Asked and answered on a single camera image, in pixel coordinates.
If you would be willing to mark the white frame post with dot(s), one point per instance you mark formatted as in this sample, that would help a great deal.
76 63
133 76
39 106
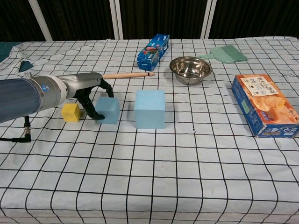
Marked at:
116 18
40 21
211 18

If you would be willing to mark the stainless steel bowl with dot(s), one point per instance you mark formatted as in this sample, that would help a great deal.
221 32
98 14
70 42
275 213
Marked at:
190 70

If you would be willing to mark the green hand brush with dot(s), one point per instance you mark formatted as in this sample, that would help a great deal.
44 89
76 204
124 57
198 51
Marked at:
224 54

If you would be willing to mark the teal table cover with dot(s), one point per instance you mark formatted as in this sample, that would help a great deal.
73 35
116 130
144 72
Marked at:
4 51

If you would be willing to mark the blue cookie box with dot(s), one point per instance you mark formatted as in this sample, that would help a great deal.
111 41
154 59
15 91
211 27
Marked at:
153 51

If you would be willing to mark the small yellow foam cube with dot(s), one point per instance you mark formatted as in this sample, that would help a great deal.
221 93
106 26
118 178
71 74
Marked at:
70 113

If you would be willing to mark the light blue foam cube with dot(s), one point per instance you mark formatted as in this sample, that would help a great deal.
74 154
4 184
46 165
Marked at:
109 112

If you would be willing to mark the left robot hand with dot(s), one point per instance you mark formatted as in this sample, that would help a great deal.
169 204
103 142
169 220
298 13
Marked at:
79 80

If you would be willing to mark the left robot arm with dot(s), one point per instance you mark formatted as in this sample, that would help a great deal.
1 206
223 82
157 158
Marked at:
18 98

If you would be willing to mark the large blue foam cube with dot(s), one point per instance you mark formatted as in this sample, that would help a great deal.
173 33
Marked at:
149 112

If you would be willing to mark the orange cracker box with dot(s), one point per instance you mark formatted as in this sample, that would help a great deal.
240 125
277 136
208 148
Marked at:
264 102

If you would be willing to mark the wooden stick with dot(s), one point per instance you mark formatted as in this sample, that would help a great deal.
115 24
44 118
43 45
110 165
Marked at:
128 75

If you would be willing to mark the white checked tablecloth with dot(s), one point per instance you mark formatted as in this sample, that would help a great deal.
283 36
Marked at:
149 168

